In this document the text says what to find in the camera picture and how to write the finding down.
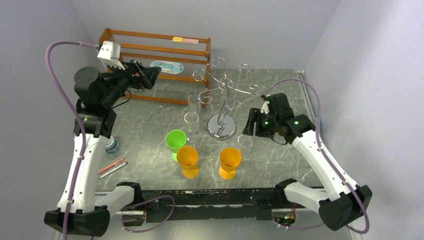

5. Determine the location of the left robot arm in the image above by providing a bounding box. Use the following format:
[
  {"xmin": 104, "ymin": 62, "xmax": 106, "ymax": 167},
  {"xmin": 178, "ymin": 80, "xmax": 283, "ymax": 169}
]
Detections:
[{"xmin": 44, "ymin": 60, "xmax": 161, "ymax": 237}]

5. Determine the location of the yellow pink eraser bar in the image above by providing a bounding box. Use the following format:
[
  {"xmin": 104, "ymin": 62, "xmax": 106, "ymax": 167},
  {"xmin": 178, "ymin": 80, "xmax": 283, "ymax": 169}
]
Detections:
[{"xmin": 172, "ymin": 36, "xmax": 199, "ymax": 45}]

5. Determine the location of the clear glass by shelf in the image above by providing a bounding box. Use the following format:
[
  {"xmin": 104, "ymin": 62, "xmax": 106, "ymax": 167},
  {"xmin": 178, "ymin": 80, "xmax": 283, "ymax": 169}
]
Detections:
[{"xmin": 187, "ymin": 94, "xmax": 202, "ymax": 114}]

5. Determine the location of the chrome wine glass rack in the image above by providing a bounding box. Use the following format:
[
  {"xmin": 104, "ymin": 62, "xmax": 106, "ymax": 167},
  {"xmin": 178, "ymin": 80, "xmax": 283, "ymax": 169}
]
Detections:
[{"xmin": 192, "ymin": 56, "xmax": 260, "ymax": 141}]

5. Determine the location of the blue oval package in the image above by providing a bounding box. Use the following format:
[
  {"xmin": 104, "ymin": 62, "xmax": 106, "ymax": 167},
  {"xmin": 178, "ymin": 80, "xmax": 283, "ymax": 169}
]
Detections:
[{"xmin": 150, "ymin": 60, "xmax": 184, "ymax": 75}]

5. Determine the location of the wooden shelf rack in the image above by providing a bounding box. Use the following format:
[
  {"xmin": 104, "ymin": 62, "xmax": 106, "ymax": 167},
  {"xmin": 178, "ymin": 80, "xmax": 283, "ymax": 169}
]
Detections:
[{"xmin": 98, "ymin": 28, "xmax": 211, "ymax": 90}]

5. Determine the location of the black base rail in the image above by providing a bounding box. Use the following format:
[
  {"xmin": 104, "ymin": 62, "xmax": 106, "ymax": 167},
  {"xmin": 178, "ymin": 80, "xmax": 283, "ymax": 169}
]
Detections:
[{"xmin": 122, "ymin": 187, "xmax": 293, "ymax": 223}]

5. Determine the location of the blue patterned small jar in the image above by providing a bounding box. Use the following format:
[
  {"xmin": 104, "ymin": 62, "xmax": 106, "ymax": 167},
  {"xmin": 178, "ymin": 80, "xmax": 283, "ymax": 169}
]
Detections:
[{"xmin": 105, "ymin": 136, "xmax": 120, "ymax": 155}]

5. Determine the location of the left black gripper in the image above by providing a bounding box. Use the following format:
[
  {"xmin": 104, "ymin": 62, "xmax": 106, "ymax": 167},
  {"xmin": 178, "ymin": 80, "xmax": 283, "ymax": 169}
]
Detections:
[{"xmin": 103, "ymin": 58, "xmax": 163, "ymax": 107}]

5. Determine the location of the green plastic goblet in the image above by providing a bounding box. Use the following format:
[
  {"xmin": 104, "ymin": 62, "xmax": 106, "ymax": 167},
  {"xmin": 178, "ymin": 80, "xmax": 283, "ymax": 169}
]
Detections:
[{"xmin": 165, "ymin": 129, "xmax": 187, "ymax": 162}]

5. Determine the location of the clear glass near rack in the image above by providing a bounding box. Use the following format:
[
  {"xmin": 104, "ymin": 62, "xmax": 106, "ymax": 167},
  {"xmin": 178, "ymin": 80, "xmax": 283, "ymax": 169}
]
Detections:
[{"xmin": 184, "ymin": 111, "xmax": 200, "ymax": 144}]

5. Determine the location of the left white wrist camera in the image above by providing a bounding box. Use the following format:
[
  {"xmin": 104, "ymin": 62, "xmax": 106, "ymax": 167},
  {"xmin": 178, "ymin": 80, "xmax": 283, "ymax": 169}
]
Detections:
[{"xmin": 97, "ymin": 40, "xmax": 125, "ymax": 70}]

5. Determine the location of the clear wine glass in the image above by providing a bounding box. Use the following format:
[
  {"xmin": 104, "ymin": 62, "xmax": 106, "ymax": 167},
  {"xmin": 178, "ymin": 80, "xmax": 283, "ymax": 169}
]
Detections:
[{"xmin": 236, "ymin": 134, "xmax": 253, "ymax": 157}]

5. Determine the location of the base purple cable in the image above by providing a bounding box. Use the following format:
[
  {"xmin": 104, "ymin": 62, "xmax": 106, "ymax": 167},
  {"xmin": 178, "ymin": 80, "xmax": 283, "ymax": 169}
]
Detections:
[{"xmin": 120, "ymin": 195, "xmax": 176, "ymax": 234}]

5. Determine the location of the silver pen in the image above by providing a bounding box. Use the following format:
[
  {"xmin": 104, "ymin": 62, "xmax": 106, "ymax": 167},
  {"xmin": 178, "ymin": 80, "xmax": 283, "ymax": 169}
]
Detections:
[{"xmin": 98, "ymin": 161, "xmax": 128, "ymax": 180}]

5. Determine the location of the orange plastic goblet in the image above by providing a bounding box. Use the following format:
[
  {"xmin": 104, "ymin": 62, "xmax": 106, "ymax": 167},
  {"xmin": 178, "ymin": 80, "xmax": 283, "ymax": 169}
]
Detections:
[
  {"xmin": 218, "ymin": 147, "xmax": 242, "ymax": 180},
  {"xmin": 176, "ymin": 146, "xmax": 199, "ymax": 179}
]

